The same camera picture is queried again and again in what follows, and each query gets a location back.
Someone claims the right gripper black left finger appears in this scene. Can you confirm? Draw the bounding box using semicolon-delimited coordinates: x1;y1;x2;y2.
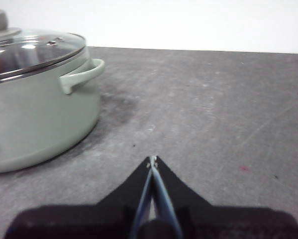
4;156;153;239

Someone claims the pale green electric cooking pot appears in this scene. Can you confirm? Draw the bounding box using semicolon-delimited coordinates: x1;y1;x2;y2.
0;46;106;174

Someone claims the glass lid with green knob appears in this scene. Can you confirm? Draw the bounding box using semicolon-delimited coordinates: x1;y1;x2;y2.
0;8;87;82

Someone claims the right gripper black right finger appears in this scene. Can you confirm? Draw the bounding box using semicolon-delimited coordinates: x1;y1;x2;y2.
152;155;298;239

